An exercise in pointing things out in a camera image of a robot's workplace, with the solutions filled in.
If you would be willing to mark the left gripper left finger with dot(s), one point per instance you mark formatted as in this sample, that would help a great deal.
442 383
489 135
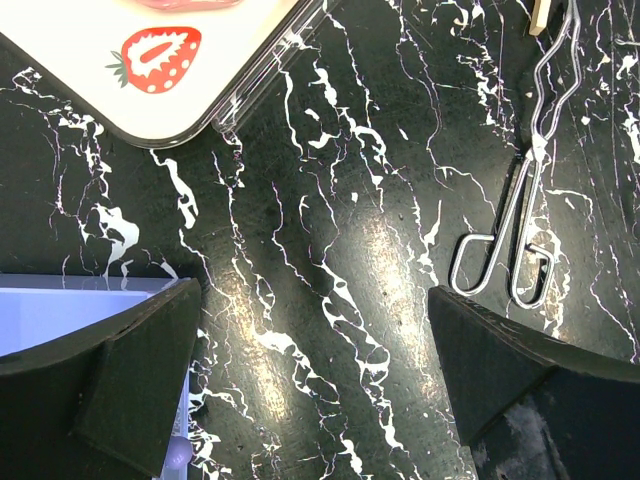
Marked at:
100 390

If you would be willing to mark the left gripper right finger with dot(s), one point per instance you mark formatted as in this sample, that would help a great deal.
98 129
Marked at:
530 406

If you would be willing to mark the purple knob on bin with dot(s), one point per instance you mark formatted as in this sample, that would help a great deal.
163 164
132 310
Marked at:
179 453

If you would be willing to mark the blue plastic bin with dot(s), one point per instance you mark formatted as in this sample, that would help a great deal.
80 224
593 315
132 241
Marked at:
40 315

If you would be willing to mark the strawberry pattern tray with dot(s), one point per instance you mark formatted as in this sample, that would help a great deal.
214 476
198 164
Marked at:
152 75

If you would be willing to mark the wooden clothespin clamp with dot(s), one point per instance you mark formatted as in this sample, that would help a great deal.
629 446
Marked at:
539 17

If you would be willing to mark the pink dotted plate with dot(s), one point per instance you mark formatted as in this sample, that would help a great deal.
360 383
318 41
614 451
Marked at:
187 5

